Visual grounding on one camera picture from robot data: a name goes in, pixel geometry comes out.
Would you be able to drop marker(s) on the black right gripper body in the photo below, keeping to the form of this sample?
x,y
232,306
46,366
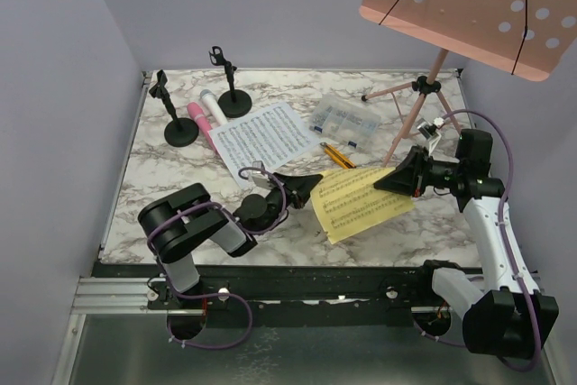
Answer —
x,y
417,175

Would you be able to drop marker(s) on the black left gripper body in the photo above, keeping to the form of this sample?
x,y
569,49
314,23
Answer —
x,y
288,197

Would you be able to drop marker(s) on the yellow sheet music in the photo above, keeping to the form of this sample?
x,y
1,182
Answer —
x,y
346,202

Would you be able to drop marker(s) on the white sheet music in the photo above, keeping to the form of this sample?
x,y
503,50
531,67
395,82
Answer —
x,y
273,135

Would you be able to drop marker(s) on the black round-base mic stand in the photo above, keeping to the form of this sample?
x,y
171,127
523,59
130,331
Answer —
x,y
234,103

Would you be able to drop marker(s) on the white toy microphone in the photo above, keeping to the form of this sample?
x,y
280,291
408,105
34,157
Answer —
x,y
209,101

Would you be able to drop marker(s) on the pink toy microphone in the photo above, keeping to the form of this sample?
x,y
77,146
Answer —
x,y
197,114

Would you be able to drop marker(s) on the pink music stand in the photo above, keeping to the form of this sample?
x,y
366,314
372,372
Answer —
x,y
526,38

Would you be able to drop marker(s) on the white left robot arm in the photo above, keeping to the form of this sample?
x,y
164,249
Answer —
x,y
177,224

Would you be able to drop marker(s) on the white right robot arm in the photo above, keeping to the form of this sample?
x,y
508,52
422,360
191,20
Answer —
x,y
508,317

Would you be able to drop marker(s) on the yellow utility knife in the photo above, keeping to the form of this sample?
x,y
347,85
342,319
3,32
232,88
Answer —
x,y
337,157

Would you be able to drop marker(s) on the clear plastic organizer box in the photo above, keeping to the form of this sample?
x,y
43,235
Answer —
x,y
344,122

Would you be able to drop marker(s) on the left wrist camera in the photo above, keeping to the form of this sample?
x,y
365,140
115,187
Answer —
x,y
257,175

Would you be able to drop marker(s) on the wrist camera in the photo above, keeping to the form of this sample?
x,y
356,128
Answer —
x,y
257,175
431,132

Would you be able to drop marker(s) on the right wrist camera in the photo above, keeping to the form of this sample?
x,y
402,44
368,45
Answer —
x,y
431,132

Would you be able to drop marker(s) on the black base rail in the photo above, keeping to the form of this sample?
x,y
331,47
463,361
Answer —
x,y
302,296

